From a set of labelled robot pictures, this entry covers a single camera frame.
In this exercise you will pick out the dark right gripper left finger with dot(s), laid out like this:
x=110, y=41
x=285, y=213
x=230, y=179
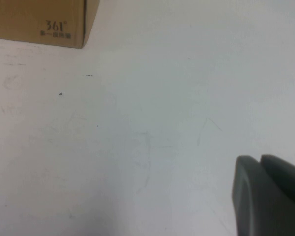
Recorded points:
x=255, y=204

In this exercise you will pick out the brown cardboard shoe box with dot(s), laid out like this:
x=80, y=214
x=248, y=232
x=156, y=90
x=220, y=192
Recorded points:
x=34, y=22

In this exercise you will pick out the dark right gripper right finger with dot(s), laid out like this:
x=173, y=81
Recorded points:
x=285, y=168

